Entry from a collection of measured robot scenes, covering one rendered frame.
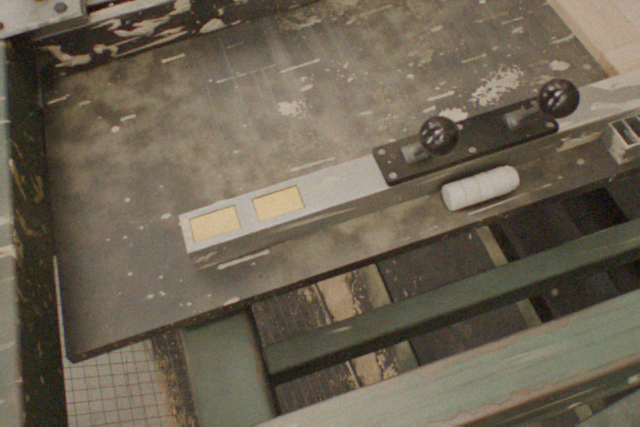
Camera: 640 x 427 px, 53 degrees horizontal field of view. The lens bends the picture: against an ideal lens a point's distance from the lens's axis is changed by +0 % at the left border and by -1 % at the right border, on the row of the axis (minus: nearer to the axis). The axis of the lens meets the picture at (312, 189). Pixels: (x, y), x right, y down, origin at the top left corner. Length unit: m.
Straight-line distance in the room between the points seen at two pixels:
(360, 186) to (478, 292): 0.18
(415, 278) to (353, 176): 2.26
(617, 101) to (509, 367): 0.34
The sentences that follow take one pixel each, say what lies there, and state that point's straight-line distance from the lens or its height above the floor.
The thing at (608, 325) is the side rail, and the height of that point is 1.41.
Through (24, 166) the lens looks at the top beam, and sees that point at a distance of 0.78.
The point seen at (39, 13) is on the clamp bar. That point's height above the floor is 1.82.
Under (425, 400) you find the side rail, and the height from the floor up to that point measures 1.56.
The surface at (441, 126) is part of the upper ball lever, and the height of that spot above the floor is 1.54.
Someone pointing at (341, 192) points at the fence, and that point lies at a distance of 0.68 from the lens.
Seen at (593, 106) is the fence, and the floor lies 1.30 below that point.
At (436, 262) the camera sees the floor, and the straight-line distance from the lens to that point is 2.83.
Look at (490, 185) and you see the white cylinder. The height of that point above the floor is 1.41.
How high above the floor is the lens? 1.94
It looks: 32 degrees down
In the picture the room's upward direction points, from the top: 86 degrees counter-clockwise
